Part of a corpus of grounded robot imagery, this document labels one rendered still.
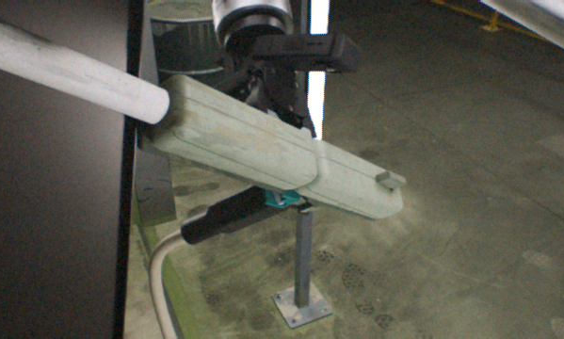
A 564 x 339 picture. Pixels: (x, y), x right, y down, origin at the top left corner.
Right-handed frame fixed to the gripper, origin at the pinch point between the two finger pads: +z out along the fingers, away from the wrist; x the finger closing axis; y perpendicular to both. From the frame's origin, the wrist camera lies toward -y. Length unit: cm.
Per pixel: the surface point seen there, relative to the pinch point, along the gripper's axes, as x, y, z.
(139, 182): -104, 157, -84
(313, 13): -66, 28, -79
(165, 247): -0.4, 20.1, -0.4
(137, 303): -96, 150, -25
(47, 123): 15.0, 18.8, -11.1
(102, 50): 13.8, 11.0, -16.4
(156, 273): -2.8, 24.7, 1.4
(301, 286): -132, 93, -21
